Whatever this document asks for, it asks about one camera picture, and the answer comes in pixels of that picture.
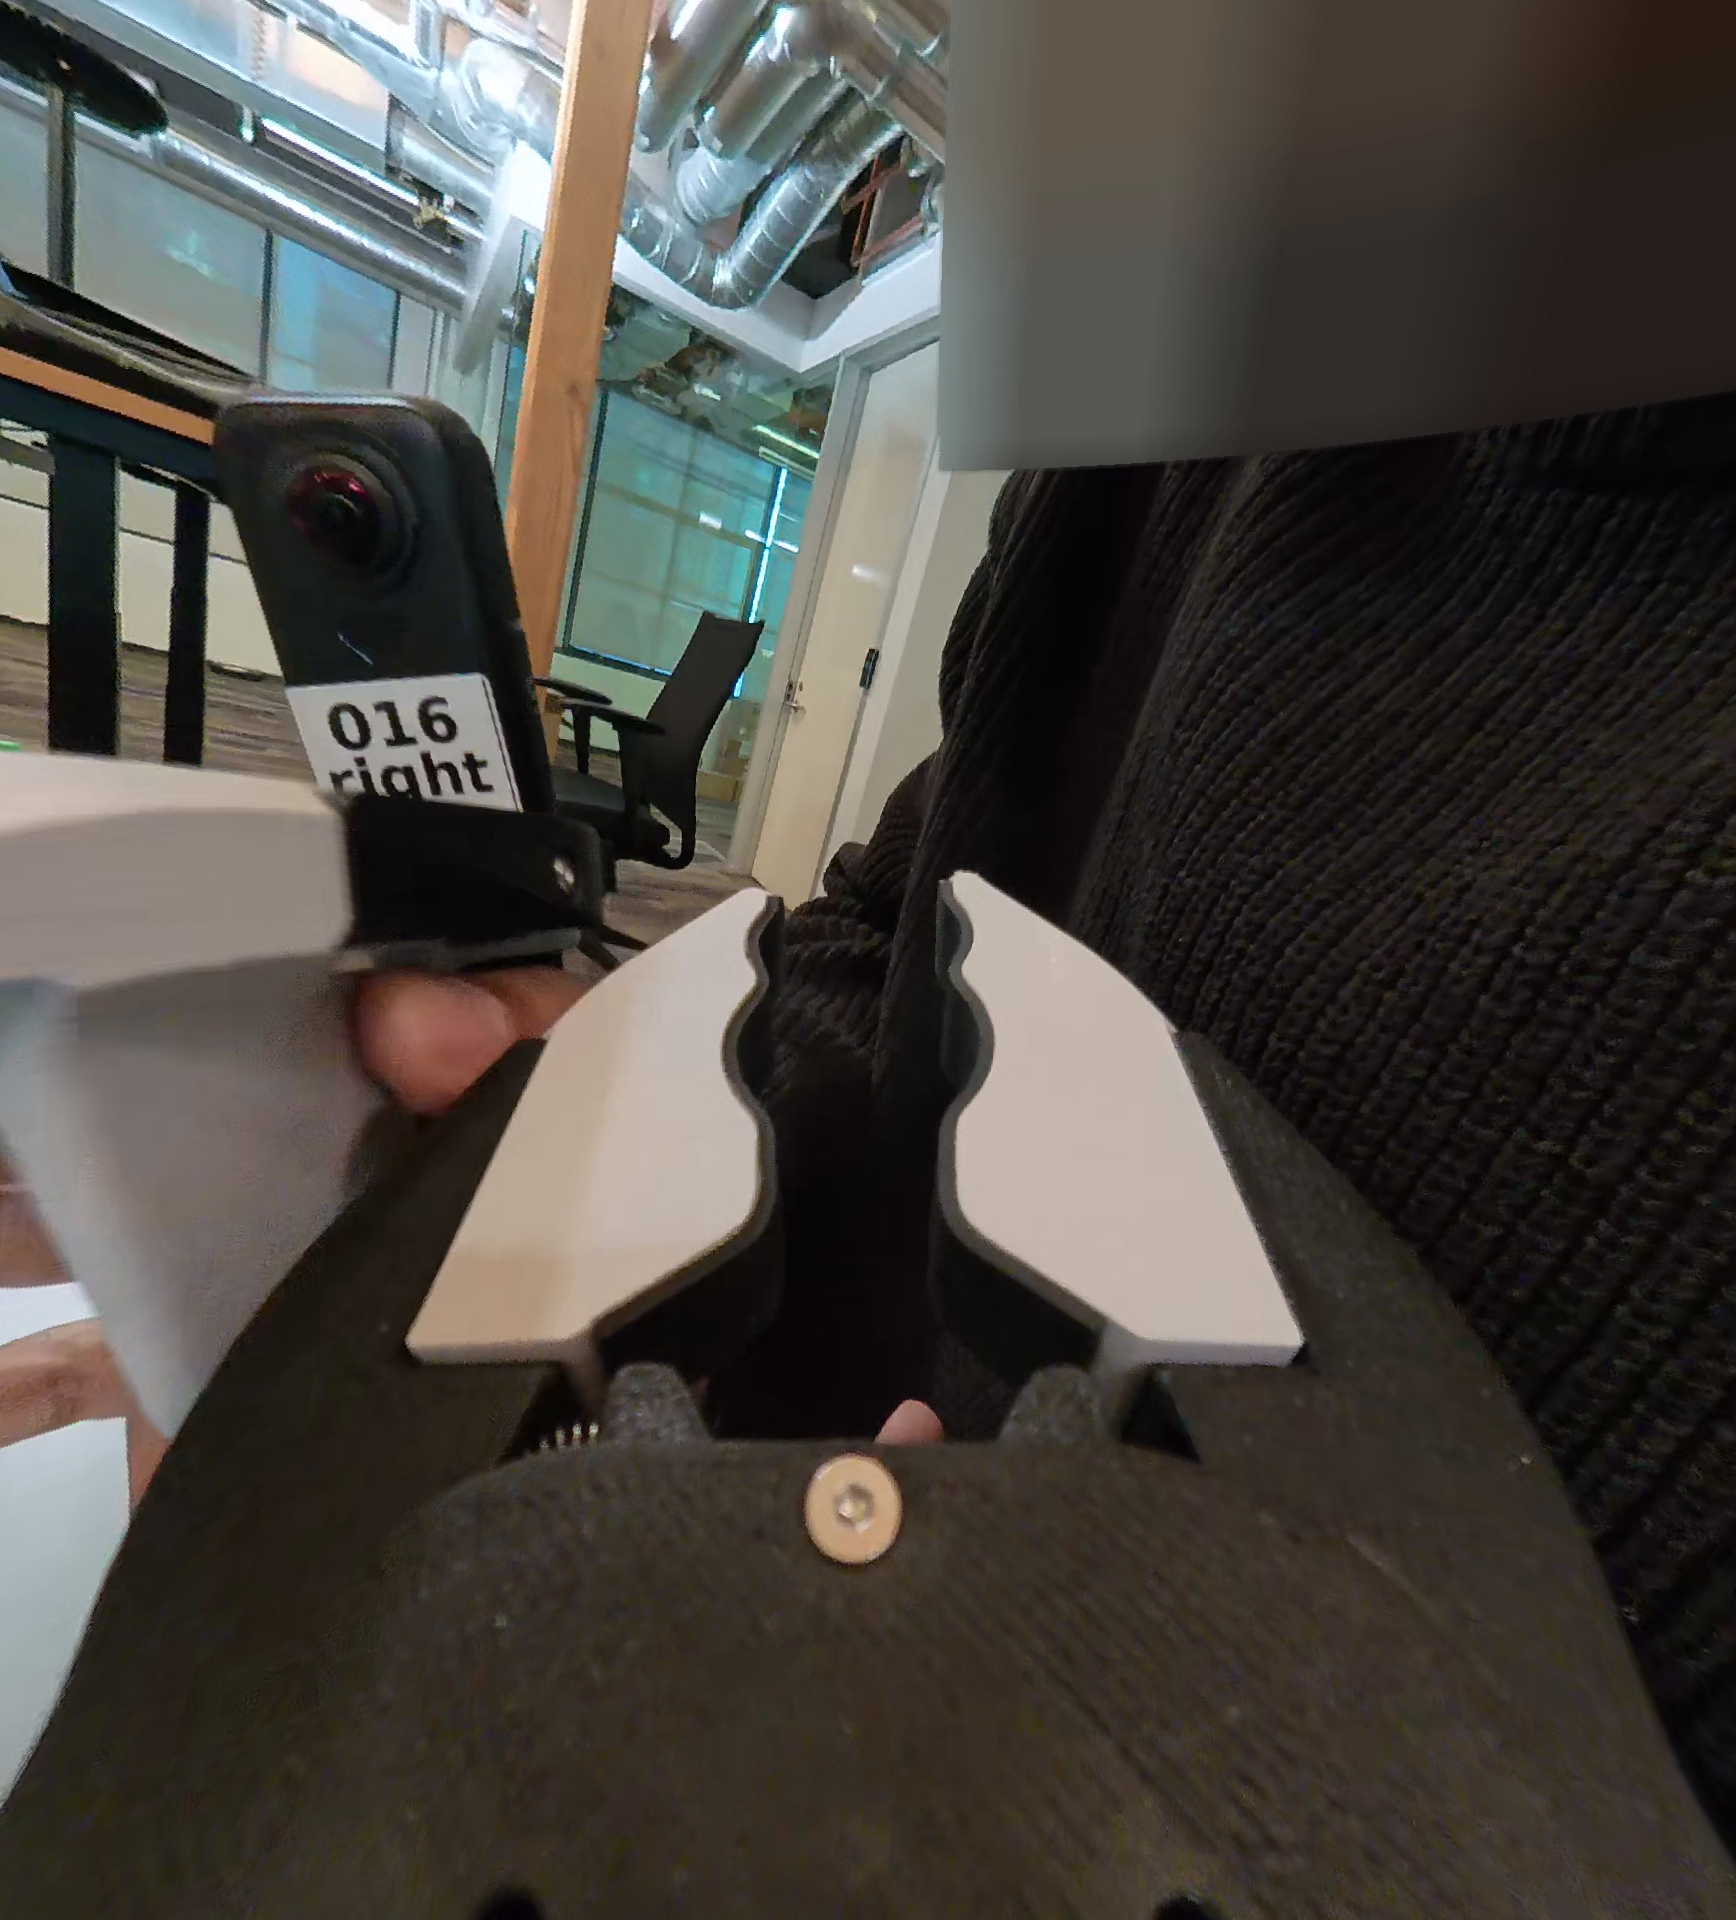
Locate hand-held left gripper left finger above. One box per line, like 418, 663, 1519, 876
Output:
404, 887, 787, 1403

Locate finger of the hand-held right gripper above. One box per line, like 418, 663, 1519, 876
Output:
0, 962, 393, 1439
0, 750, 360, 995

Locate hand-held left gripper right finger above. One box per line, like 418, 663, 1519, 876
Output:
933, 870, 1308, 1403

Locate person's right hand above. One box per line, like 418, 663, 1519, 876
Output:
0, 966, 586, 1510

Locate wooden table black legs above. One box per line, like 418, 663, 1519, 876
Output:
0, 292, 238, 762

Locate black office chair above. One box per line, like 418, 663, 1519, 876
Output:
533, 611, 767, 966

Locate person's black sweater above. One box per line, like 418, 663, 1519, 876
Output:
702, 360, 1736, 1920

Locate wooden beam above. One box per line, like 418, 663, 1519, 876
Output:
504, 0, 656, 696

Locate dark grey bag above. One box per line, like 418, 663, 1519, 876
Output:
0, 232, 261, 389

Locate white door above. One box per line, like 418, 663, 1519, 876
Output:
743, 341, 945, 901

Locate silver metal ducts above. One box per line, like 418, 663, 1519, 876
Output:
162, 0, 948, 312

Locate black round fan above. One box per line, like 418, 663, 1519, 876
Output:
0, 0, 168, 289

